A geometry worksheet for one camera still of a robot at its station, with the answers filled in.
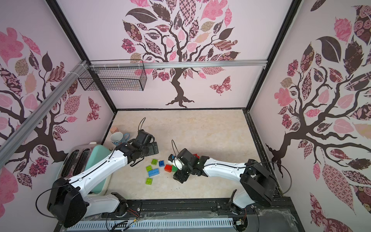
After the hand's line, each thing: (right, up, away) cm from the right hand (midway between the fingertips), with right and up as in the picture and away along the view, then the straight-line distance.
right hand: (176, 171), depth 81 cm
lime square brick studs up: (-18, -1, +6) cm, 19 cm away
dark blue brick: (-10, +2, +8) cm, 13 cm away
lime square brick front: (-16, -6, 0) cm, 17 cm away
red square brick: (-6, 0, +5) cm, 7 cm away
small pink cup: (-44, +23, +14) cm, 52 cm away
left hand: (-16, +11, +2) cm, 19 cm away
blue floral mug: (-40, +18, +12) cm, 46 cm away
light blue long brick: (-14, -2, +4) cm, 15 cm away
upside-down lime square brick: (-15, +3, +8) cm, 18 cm away
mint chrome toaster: (-51, +9, -9) cm, 52 cm away
